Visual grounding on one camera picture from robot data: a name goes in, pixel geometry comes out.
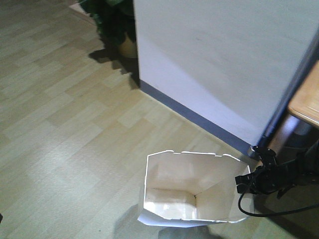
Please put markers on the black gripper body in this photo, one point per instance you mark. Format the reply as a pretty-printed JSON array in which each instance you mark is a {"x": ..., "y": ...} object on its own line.
[{"x": 265, "y": 181}]

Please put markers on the white plastic trash bin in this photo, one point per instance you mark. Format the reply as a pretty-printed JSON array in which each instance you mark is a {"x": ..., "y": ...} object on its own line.
[{"x": 190, "y": 189}]

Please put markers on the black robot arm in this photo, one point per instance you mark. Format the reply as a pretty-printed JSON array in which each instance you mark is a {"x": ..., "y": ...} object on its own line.
[{"x": 307, "y": 164}]

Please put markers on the wooden desk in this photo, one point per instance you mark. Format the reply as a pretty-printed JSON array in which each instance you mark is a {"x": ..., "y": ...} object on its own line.
[{"x": 300, "y": 128}]

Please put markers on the green potted plant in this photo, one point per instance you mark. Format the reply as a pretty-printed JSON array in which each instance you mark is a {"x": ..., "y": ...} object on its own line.
[{"x": 115, "y": 22}]

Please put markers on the gripper mounted camera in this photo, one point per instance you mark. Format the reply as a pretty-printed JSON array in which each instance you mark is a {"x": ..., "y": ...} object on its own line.
[{"x": 265, "y": 155}]

